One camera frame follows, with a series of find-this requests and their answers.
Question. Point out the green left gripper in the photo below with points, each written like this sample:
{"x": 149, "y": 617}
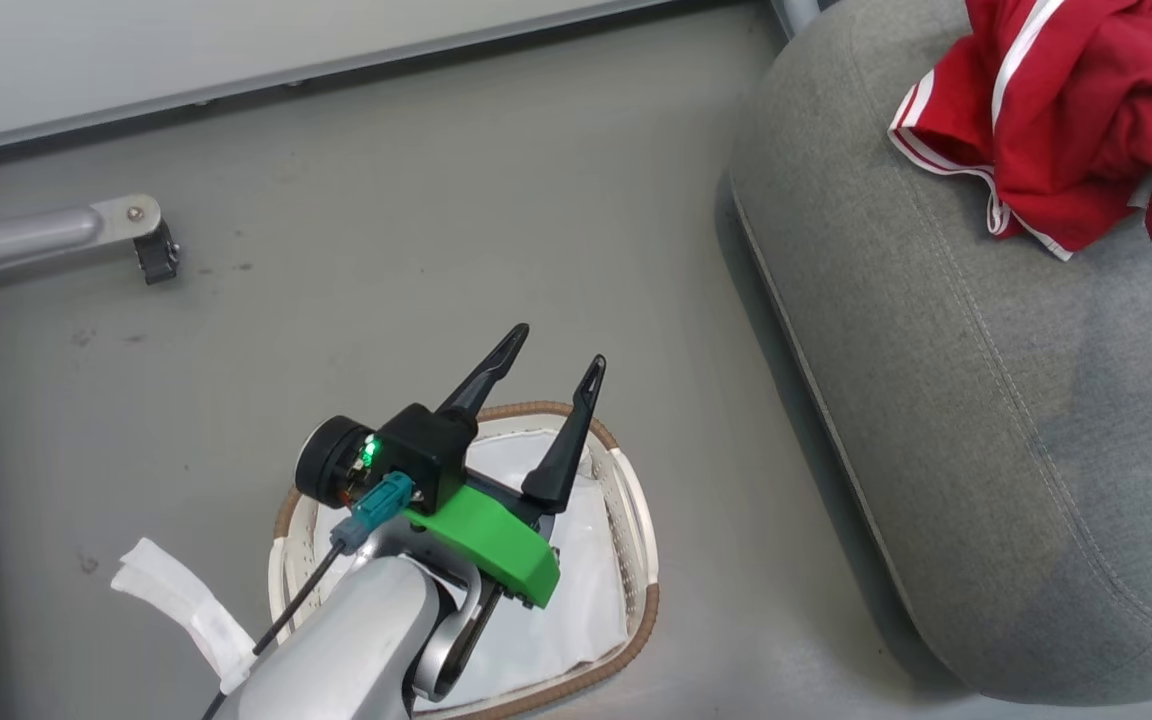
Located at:
{"x": 481, "y": 535}

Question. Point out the grey metal partition leg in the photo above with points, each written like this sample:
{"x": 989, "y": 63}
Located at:
{"x": 26, "y": 238}

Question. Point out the white partition panel grey frame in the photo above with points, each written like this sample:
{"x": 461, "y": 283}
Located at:
{"x": 236, "y": 45}

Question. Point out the grey fabric sofa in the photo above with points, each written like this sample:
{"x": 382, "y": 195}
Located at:
{"x": 996, "y": 420}

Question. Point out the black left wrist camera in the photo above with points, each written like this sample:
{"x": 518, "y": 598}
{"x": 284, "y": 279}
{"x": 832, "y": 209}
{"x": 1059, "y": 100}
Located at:
{"x": 328, "y": 462}

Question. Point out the red garment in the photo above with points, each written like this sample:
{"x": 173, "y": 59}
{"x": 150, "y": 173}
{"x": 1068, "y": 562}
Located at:
{"x": 1076, "y": 110}

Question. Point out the black caster wheel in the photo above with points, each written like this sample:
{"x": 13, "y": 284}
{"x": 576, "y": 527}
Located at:
{"x": 157, "y": 253}

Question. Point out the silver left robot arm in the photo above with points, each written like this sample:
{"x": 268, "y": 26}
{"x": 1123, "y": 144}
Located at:
{"x": 346, "y": 645}

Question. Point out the white laundry basket brown rim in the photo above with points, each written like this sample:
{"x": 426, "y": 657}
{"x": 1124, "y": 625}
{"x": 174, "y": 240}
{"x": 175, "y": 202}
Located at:
{"x": 636, "y": 590}

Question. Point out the white basket liner cloth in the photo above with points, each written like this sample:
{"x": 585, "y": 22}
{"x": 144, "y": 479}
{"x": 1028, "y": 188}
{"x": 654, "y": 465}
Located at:
{"x": 576, "y": 600}

